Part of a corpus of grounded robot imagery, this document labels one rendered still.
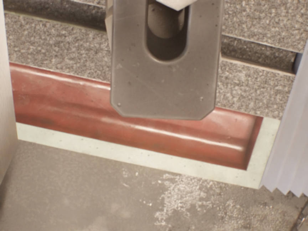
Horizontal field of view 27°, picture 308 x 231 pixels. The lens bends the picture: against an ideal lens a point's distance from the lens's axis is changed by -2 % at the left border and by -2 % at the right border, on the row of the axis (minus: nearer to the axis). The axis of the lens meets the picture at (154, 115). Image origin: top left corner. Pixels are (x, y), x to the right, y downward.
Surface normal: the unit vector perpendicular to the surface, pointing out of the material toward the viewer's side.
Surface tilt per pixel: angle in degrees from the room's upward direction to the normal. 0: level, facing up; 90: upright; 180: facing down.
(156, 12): 0
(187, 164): 0
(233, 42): 7
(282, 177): 61
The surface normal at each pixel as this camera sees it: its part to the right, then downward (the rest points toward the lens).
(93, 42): 0.00, 0.39
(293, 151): -0.86, 0.00
